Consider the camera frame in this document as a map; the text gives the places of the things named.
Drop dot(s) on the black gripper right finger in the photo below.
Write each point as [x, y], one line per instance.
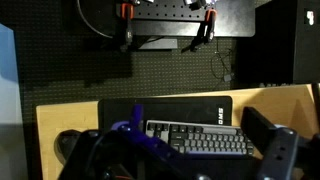
[276, 146]

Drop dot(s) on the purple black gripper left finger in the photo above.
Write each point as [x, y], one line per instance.
[150, 143]

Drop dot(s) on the black mechanical keyboard grey keys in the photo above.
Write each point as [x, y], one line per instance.
[206, 138]

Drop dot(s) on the black desk mat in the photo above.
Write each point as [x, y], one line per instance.
[173, 110]

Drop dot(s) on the orange black bar clamp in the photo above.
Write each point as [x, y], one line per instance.
[127, 23]
[208, 25]

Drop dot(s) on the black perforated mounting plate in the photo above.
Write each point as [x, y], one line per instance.
[230, 20]

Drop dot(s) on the grey flat base plate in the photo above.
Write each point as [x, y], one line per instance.
[160, 44]

